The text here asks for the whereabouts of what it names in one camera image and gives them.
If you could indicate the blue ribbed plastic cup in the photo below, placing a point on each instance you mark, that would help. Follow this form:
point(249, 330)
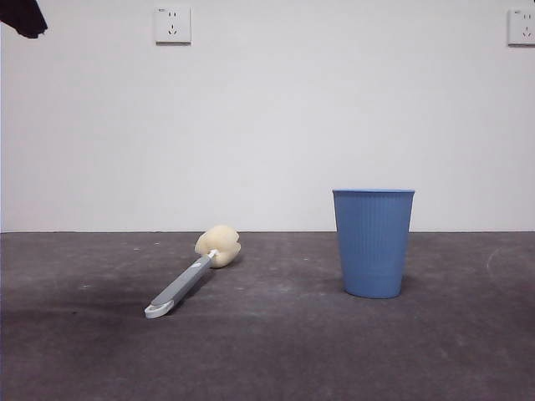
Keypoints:
point(372, 246)

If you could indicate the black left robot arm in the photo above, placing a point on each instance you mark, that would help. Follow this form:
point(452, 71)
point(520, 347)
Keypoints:
point(21, 16)

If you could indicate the white wall socket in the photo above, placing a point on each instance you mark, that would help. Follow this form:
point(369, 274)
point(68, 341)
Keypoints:
point(522, 27)
point(173, 26)

